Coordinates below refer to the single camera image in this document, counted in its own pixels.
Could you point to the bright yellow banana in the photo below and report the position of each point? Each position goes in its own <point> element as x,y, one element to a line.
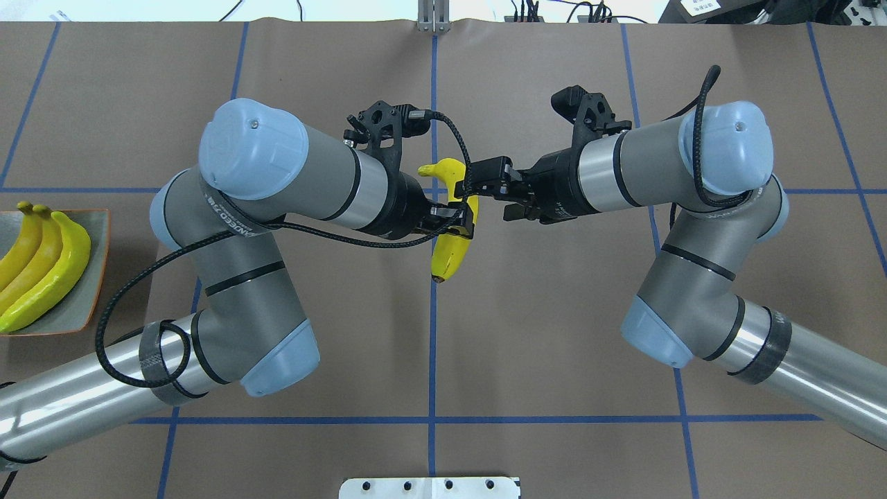
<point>57,280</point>

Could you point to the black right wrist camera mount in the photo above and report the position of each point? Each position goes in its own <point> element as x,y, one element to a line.
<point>589,114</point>

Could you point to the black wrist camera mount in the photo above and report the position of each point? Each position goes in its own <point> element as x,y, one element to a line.
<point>589,114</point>
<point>382,128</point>

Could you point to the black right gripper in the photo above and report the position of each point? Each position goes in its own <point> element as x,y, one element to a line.
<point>555,178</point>

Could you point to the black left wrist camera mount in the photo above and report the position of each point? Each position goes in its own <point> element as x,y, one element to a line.
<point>382,128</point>

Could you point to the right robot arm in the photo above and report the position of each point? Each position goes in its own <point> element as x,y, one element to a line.
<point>685,308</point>

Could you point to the aluminium frame post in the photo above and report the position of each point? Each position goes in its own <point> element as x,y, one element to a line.
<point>433,16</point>

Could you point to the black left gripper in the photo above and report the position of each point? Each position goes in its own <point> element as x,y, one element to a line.
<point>404,208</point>

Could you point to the grey square plate orange rim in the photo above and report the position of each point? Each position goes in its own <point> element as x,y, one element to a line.
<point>75,310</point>

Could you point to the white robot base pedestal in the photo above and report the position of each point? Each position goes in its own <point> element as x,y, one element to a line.
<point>432,487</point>

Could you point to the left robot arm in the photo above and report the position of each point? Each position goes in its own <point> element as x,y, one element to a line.
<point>255,165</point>

